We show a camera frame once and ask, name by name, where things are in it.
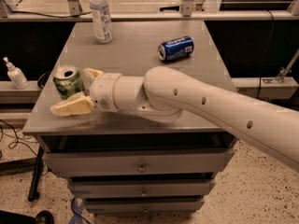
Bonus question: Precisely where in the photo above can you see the blue Pepsi can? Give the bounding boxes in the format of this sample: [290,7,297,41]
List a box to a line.
[158,35,194,62]

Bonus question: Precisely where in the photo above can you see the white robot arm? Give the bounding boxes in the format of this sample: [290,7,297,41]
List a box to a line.
[50,66,299,170]

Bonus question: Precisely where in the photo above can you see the white pump dispenser bottle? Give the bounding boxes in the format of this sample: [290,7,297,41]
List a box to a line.
[3,57,29,90]

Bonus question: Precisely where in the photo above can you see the clear plastic water bottle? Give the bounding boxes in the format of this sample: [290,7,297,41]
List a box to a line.
[90,0,113,44]

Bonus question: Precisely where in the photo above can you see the black floor cables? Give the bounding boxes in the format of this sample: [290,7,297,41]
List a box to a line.
[0,119,39,161]

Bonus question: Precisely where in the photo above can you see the green soda can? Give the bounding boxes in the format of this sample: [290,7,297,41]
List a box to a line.
[53,66,85,100]

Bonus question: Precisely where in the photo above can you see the metal frame rail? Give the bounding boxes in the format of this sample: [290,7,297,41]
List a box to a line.
[0,10,299,22]

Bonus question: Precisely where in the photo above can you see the bottom grey drawer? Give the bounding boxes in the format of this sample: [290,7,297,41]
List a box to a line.
[85,199,204,214]

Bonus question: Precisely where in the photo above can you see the grey drawer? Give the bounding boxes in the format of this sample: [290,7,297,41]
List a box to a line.
[68,179,216,199]
[85,199,204,214]
[43,148,235,177]

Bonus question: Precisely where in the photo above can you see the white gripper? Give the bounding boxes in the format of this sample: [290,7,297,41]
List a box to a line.
[50,67,121,117]

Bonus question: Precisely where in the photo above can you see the top grey drawer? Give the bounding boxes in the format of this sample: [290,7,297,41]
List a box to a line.
[43,148,235,177]

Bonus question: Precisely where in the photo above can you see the grey drawer cabinet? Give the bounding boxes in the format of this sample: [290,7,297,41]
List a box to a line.
[23,21,235,205]

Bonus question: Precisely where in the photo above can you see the black stand leg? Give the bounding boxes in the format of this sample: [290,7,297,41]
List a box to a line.
[28,147,44,202]

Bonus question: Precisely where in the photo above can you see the middle grey drawer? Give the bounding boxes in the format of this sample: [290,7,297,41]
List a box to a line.
[68,179,216,199]

